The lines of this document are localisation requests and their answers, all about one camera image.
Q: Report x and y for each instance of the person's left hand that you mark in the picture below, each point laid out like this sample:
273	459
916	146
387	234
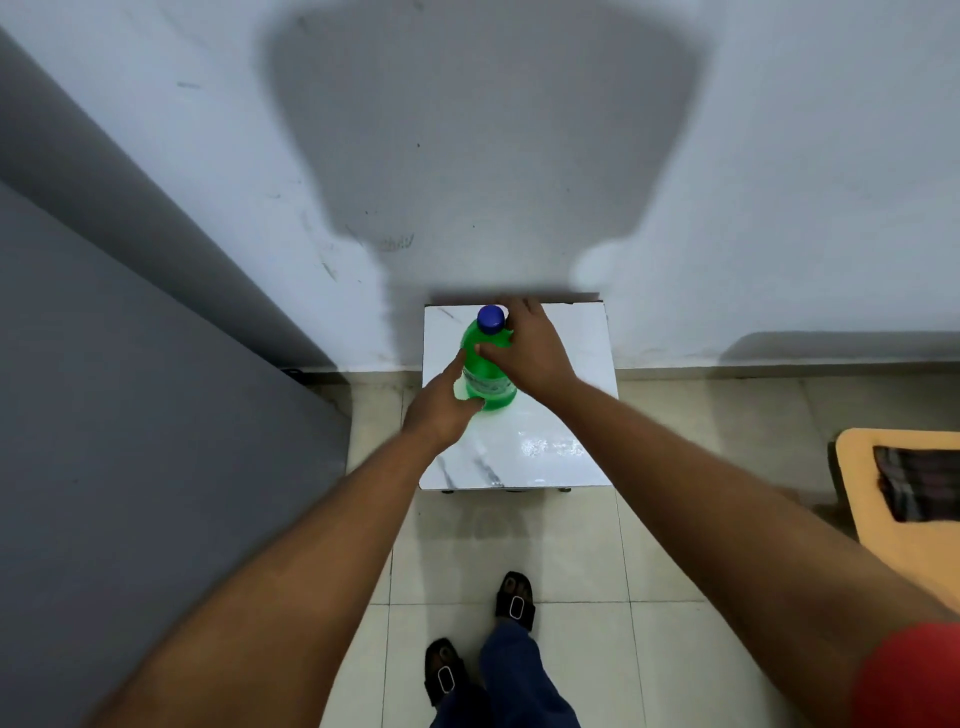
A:
433	412

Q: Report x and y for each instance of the person's right hand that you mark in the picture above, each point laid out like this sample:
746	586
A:
536	360

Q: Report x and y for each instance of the person's right thumb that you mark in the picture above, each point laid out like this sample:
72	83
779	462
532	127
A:
493	348

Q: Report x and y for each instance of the person's left thumb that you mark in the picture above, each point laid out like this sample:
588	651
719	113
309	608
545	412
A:
469	406

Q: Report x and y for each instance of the person's right middle finger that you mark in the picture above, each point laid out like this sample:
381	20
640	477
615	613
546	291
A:
535	309

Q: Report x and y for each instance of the green plastic bottle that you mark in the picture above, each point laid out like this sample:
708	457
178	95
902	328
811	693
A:
487	379

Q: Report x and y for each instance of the person's left forearm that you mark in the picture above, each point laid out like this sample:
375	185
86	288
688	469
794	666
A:
300	585

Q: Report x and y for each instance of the person's right forearm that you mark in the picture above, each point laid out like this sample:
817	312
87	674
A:
712	525

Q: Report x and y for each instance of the blue bottle cap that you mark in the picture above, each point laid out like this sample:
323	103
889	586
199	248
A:
491	319

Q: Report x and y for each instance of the small white marble table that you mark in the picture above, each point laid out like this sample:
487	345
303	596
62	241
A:
525	442

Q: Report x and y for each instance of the person's right black sandal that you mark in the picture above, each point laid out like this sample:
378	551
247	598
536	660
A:
515	600

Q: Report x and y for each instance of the person's black sandal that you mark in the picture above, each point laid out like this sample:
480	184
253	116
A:
445	671
515	600

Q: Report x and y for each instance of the person's left black sandal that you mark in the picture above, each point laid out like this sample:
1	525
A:
445	671

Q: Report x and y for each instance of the blue jeans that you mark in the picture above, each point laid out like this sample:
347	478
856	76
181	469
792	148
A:
521	682

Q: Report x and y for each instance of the grey door panel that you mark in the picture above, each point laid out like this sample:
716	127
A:
150	450

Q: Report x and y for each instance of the dark plaid cloth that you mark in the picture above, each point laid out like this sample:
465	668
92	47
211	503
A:
919	484

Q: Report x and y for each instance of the yellow covered bed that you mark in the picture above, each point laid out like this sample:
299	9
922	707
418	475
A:
911	551

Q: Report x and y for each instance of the red shirt sleeve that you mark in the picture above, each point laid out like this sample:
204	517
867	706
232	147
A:
911	679

